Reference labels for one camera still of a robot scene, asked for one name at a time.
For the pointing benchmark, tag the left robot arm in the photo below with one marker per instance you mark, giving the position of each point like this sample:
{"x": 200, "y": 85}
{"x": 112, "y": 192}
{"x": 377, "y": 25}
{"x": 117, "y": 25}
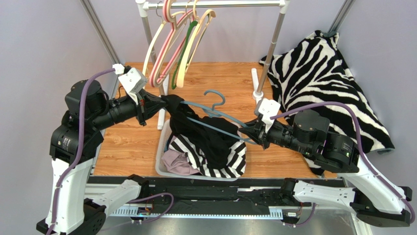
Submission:
{"x": 73, "y": 148}

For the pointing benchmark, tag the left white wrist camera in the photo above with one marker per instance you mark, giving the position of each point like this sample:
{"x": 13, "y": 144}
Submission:
{"x": 132, "y": 80}

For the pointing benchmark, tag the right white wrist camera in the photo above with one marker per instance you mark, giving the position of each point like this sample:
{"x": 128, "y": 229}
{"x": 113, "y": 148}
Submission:
{"x": 267, "y": 108}

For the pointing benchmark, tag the zebra print blanket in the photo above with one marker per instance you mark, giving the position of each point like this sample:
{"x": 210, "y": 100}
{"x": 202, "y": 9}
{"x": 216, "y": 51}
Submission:
{"x": 314, "y": 72}

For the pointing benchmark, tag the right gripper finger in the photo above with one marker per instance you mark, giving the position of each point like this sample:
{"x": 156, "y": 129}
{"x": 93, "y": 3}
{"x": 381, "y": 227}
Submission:
{"x": 256, "y": 133}
{"x": 254, "y": 123}

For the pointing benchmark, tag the white clothes rack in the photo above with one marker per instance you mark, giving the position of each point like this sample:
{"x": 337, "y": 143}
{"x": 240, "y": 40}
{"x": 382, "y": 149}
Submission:
{"x": 176, "y": 14}

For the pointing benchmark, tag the white plastic basket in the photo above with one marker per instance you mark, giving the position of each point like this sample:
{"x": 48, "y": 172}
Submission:
{"x": 165, "y": 138}

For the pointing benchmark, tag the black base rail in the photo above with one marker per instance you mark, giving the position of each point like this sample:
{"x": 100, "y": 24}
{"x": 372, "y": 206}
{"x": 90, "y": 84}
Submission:
{"x": 192, "y": 197}

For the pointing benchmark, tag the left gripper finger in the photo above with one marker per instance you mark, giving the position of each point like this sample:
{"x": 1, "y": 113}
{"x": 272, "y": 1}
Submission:
{"x": 149, "y": 97}
{"x": 152, "y": 105}

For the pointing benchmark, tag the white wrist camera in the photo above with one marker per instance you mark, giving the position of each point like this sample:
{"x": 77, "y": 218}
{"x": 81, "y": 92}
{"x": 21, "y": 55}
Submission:
{"x": 132, "y": 80}
{"x": 267, "y": 108}

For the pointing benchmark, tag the tan hanger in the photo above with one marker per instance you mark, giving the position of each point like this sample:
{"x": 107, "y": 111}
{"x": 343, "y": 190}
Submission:
{"x": 199, "y": 30}

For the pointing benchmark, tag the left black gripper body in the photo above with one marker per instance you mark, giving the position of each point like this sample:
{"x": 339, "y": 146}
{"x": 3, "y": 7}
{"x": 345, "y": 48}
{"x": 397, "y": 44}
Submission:
{"x": 140, "y": 111}

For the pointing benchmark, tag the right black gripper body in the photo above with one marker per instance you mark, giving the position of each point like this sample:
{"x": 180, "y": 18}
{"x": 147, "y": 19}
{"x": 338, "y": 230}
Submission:
{"x": 263, "y": 135}

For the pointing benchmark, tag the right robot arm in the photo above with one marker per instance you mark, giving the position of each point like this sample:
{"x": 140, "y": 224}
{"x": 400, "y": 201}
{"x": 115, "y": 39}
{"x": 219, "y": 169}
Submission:
{"x": 372, "y": 198}

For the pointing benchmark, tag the pink plastic hanger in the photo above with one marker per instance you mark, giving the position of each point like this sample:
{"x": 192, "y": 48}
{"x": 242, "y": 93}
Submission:
{"x": 169, "y": 42}

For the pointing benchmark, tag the zebra striped tank top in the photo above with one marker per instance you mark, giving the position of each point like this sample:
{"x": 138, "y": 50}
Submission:
{"x": 235, "y": 167}

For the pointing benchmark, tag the dark top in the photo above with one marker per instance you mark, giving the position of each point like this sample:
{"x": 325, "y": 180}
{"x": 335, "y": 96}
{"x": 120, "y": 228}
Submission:
{"x": 177, "y": 163}

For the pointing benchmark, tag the black top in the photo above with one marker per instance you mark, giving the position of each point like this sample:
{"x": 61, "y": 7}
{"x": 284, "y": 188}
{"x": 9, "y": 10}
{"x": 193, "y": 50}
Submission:
{"x": 214, "y": 144}

